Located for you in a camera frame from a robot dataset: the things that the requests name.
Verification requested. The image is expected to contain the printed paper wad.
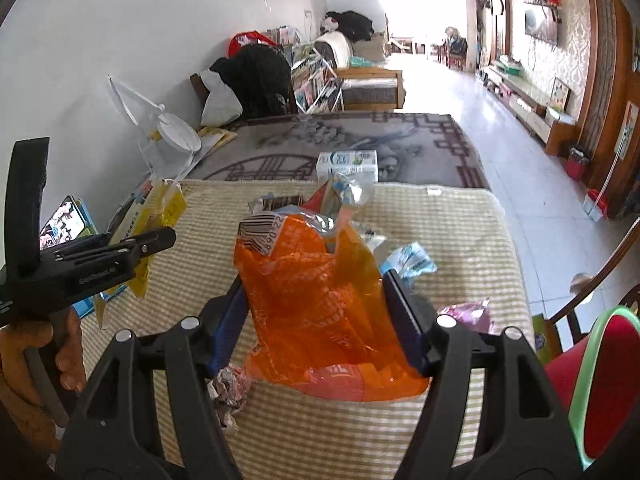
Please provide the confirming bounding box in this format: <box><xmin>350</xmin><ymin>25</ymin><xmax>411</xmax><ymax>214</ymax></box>
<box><xmin>206</xmin><ymin>365</ymin><xmax>252</xmax><ymax>434</ymax></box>

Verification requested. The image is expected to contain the pink plastic bag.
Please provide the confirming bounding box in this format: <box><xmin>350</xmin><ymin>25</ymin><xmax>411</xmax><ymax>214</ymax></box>
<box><xmin>438</xmin><ymin>299</ymin><xmax>496</xmax><ymax>335</ymax></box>

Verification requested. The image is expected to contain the yellow bear medicine box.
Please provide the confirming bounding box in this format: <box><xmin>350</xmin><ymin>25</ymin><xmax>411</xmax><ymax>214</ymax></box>
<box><xmin>94</xmin><ymin>174</ymin><xmax>188</xmax><ymax>327</ymax></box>

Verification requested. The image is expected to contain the blue white snack wrapper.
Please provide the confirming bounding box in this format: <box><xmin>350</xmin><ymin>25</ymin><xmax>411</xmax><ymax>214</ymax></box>
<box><xmin>380</xmin><ymin>242</ymin><xmax>438</xmax><ymax>287</ymax></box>

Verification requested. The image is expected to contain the orange plastic bag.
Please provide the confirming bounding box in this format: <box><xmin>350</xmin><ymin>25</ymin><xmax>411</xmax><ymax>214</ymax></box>
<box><xmin>233</xmin><ymin>212</ymin><xmax>428</xmax><ymax>402</ymax></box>

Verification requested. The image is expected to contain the dark brown small box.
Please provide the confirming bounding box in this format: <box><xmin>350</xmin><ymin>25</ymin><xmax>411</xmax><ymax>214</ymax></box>
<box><xmin>259</xmin><ymin>195</ymin><xmax>305</xmax><ymax>211</ymax></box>

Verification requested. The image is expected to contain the white green milk carton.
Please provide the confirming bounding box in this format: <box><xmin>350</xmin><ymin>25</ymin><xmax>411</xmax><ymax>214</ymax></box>
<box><xmin>316</xmin><ymin>151</ymin><xmax>378</xmax><ymax>182</ymax></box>

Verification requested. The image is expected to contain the red green trash bin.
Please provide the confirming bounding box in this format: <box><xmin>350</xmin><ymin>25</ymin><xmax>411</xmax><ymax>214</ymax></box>
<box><xmin>544</xmin><ymin>306</ymin><xmax>639</xmax><ymax>468</ymax></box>

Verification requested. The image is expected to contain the left hand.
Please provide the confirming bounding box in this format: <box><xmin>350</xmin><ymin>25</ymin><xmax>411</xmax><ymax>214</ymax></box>
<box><xmin>1</xmin><ymin>308</ymin><xmax>87</xmax><ymax>457</ymax></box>

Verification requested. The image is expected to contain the wooden carved chair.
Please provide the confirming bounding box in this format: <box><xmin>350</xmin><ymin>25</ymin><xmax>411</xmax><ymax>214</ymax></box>
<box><xmin>547</xmin><ymin>219</ymin><xmax>639</xmax><ymax>344</ymax></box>

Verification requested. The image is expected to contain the white desk fan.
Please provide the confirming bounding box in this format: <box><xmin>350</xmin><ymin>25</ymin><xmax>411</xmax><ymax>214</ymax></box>
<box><xmin>107</xmin><ymin>75</ymin><xmax>202</xmax><ymax>180</ymax></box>

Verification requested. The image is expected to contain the striped yellow table mat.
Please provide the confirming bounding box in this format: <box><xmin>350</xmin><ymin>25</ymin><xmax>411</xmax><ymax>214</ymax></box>
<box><xmin>81</xmin><ymin>180</ymin><xmax>533</xmax><ymax>479</ymax></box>

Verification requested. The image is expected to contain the white plastic bag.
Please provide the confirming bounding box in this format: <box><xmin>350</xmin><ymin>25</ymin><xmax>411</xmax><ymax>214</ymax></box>
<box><xmin>200</xmin><ymin>70</ymin><xmax>243</xmax><ymax>127</ymax></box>

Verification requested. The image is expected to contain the small red floor bin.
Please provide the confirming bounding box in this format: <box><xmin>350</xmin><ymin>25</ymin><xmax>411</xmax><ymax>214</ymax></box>
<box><xmin>564</xmin><ymin>146</ymin><xmax>589</xmax><ymax>181</ymax></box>

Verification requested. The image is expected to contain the black clothes pile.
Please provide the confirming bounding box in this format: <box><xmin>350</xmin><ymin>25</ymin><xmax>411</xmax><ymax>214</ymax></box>
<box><xmin>209</xmin><ymin>44</ymin><xmax>292</xmax><ymax>120</ymax></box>

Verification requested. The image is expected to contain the low tv cabinet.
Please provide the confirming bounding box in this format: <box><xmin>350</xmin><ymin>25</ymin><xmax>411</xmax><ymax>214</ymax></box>
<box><xmin>477</xmin><ymin>65</ymin><xmax>578</xmax><ymax>158</ymax></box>

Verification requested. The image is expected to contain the grey patterned table cover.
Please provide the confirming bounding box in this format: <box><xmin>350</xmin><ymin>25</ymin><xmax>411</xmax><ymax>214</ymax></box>
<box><xmin>189</xmin><ymin>112</ymin><xmax>489</xmax><ymax>188</ymax></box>

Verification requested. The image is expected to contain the magazine rack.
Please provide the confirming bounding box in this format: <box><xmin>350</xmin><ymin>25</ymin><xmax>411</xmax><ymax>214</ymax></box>
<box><xmin>291</xmin><ymin>44</ymin><xmax>344</xmax><ymax>115</ymax></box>

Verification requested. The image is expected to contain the wooden sofa bench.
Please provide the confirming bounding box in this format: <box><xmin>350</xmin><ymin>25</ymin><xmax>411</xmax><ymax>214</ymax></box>
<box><xmin>314</xmin><ymin>32</ymin><xmax>406</xmax><ymax>112</ymax></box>

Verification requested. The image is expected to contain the wall mounted television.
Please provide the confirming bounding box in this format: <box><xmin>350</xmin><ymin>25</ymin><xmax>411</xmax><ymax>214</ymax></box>
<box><xmin>524</xmin><ymin>4</ymin><xmax>561</xmax><ymax>47</ymax></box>

